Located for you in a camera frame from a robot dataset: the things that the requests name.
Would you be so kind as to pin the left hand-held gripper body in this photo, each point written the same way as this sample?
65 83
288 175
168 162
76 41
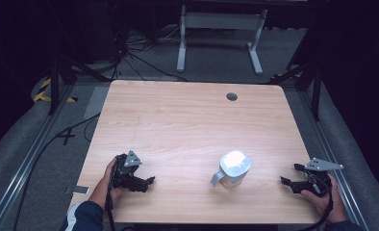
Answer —
126 171

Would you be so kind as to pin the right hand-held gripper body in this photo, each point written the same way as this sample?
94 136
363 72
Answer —
319 179

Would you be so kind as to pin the person's left hand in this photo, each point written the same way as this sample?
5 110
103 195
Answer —
105 189

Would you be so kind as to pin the person's right hand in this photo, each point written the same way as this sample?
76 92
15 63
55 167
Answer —
333 205

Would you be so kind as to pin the small grey tape piece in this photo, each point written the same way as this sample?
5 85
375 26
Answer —
78 190

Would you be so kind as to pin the white mug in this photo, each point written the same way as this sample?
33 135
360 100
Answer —
234 168

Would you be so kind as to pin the black metal stand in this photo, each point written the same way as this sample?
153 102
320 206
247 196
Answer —
315 86
54 83

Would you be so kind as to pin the aluminium floor rail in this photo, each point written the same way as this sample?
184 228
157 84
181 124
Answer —
24 166
330 150

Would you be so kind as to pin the white metal table frame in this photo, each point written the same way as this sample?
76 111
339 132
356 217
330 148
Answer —
221 20

